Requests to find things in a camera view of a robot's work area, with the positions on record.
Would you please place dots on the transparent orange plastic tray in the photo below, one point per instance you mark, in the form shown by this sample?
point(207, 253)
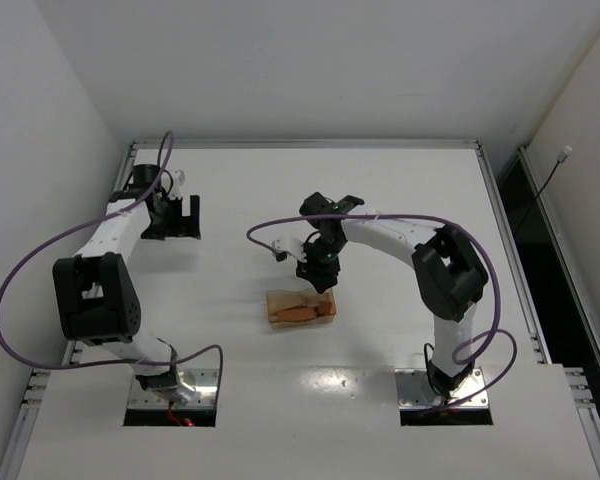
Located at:
point(277, 300)

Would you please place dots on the metal base plate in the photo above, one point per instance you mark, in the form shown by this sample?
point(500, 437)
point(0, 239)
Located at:
point(415, 394)
point(200, 392)

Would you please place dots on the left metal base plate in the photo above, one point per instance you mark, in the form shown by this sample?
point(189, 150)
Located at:
point(200, 392)

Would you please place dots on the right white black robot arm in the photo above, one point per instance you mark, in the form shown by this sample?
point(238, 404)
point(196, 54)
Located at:
point(449, 274)

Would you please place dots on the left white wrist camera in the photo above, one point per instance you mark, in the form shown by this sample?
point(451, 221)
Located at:
point(178, 179)

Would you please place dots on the long dark wood block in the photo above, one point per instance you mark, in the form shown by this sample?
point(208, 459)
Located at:
point(296, 315)

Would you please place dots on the small dark wood cube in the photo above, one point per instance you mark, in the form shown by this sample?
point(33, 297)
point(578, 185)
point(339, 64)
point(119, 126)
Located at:
point(324, 308)

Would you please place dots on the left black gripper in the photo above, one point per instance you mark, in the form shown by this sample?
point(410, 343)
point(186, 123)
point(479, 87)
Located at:
point(178, 218)

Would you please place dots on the aluminium table frame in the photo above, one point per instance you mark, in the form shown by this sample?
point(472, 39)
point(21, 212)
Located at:
point(320, 402)

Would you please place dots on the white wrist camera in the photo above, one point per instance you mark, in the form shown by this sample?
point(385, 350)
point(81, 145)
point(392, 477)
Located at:
point(178, 179)
point(288, 246)

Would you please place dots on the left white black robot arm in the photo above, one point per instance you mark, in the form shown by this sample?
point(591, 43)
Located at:
point(97, 302)

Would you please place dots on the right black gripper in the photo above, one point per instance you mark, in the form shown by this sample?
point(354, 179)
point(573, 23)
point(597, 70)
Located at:
point(318, 269)

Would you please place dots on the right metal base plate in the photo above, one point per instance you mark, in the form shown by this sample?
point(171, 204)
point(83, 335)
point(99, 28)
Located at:
point(415, 394)

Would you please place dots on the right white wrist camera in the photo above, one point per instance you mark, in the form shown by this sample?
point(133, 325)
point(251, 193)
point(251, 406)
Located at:
point(288, 246)

